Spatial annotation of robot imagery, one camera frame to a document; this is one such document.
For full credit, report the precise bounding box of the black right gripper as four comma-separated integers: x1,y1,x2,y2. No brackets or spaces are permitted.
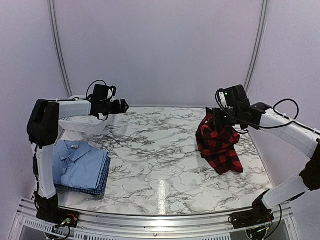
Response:
213,107,240,127

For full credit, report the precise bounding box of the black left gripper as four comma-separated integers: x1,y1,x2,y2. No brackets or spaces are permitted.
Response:
100,99,127,117

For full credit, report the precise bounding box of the red black plaid shirt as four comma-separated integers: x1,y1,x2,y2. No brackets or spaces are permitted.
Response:
195,111,244,175

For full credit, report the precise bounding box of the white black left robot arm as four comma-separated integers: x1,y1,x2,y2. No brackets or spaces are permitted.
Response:
27,99,129,224

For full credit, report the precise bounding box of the white plastic laundry basket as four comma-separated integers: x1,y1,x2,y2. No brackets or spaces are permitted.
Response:
57,94,115,135

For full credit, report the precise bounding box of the light blue folded shirt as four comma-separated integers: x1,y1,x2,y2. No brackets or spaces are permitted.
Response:
52,140,109,190

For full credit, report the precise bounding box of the blue checked folded shirt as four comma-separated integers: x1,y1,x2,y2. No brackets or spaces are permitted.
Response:
54,156,111,196

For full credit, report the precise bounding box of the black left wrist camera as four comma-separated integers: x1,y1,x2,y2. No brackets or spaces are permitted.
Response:
91,84,113,101

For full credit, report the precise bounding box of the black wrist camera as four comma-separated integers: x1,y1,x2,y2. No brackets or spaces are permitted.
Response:
91,84,113,101
216,84,249,108

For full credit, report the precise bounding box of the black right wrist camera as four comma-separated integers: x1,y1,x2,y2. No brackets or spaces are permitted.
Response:
216,84,249,108

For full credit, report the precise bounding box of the right aluminium corner post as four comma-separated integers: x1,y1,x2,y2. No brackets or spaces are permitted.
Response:
244,0,270,94

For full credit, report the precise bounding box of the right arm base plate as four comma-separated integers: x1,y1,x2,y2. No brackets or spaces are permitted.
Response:
228,210,275,229

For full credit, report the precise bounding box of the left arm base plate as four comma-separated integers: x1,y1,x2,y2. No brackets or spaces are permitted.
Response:
36,208,80,228

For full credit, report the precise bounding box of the aluminium front frame rail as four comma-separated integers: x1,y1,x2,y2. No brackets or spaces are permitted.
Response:
8,198,302,240

